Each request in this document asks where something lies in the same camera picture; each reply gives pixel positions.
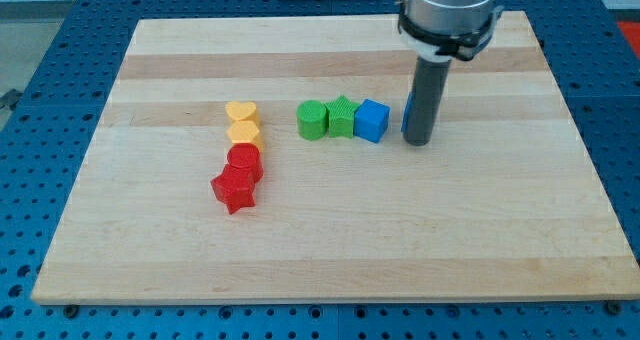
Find green cylinder block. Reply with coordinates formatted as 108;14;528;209
296;100;328;141

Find wooden board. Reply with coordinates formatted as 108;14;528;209
32;11;639;305

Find red cylinder block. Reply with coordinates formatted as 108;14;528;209
227;143;264;182

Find green star block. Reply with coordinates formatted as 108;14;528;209
325;95;360;138

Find blue block behind rod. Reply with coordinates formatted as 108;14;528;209
401;91;414;133

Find red star block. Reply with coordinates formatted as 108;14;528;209
210;164;255;214

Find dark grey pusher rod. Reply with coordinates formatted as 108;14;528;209
402;58;451;146

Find yellow heart block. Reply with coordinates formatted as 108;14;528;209
225;101;261;126

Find blue cube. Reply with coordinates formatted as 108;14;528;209
354;99;390;143

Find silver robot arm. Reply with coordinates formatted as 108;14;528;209
395;0;503;63

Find yellow hexagon block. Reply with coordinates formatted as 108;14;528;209
226;120;264;152

